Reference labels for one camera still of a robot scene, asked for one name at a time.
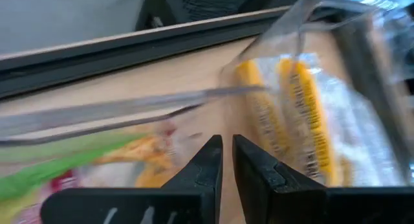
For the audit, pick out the clear plastic bin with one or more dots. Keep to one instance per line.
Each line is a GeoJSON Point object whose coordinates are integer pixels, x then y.
{"type": "Point", "coordinates": [291, 23]}
{"type": "Point", "coordinates": [129, 104]}

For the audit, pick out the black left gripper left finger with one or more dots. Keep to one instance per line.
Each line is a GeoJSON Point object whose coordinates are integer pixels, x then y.
{"type": "Point", "coordinates": [203, 175]}

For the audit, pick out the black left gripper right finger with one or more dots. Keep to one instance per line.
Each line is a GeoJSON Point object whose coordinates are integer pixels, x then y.
{"type": "Point", "coordinates": [265, 182]}

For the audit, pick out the lime chili shrimp ramen pack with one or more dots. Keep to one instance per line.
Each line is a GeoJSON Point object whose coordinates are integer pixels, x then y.
{"type": "Point", "coordinates": [48, 172]}

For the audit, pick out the black computer case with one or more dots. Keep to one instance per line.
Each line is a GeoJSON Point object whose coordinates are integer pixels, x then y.
{"type": "Point", "coordinates": [210, 4]}

